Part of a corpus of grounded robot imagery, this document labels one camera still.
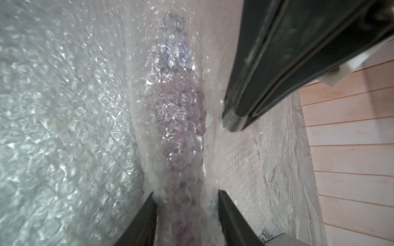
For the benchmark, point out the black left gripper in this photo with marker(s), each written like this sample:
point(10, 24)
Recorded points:
point(283, 45)

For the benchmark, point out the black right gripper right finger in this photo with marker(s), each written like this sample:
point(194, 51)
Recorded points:
point(236, 230)

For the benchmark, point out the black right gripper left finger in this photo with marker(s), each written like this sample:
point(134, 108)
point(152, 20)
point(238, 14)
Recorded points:
point(142, 229)

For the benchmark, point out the clear bubble wrap sheet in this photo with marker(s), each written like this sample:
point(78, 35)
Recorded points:
point(76, 145)

